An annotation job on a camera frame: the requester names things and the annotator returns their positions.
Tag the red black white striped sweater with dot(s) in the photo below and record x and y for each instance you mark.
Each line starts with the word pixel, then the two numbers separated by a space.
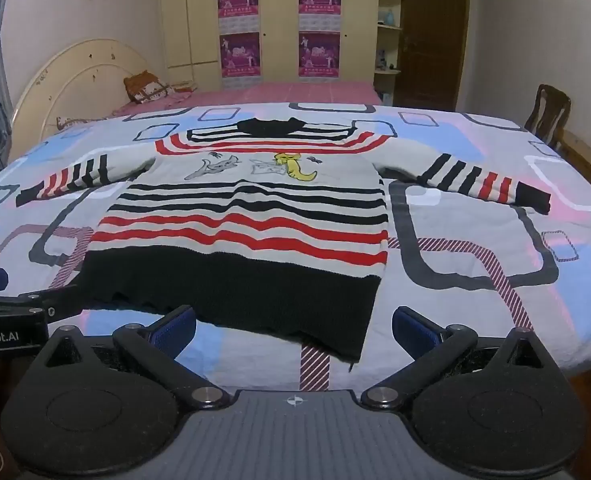
pixel 245 210

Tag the patterned bedsheet with rounded squares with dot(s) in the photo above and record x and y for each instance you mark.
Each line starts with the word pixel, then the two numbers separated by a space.
pixel 450 220

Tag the cream yellow wardrobe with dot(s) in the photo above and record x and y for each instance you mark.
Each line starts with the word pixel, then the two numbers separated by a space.
pixel 280 35

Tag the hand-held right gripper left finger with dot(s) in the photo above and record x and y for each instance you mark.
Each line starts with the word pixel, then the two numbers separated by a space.
pixel 173 332

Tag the cream arched headboard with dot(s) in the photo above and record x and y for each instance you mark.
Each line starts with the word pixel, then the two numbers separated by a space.
pixel 75 75

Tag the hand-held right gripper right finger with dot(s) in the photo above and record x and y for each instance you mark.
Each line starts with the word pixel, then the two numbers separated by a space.
pixel 415 332

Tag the brown bag with paper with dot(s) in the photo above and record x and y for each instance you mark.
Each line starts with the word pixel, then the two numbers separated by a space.
pixel 143 87

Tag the cream open shelf unit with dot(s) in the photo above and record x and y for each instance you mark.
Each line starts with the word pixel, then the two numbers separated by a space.
pixel 390 72

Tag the brown wooden chair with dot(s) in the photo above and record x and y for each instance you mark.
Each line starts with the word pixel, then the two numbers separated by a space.
pixel 540 120

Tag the brown patterned cloth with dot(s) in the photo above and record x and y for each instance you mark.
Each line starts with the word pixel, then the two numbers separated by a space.
pixel 75 121

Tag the brown wooden bed frame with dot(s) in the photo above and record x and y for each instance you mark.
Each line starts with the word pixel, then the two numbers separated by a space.
pixel 585 157

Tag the pink pillow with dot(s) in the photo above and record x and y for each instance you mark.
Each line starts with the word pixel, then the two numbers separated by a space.
pixel 181 87

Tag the light blue vase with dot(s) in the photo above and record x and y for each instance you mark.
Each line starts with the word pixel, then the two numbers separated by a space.
pixel 390 17

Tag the dark brown wooden door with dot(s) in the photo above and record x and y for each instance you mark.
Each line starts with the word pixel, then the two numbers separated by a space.
pixel 435 35

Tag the pink bedsheet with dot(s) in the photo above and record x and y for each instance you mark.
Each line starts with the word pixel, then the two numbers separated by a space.
pixel 300 92

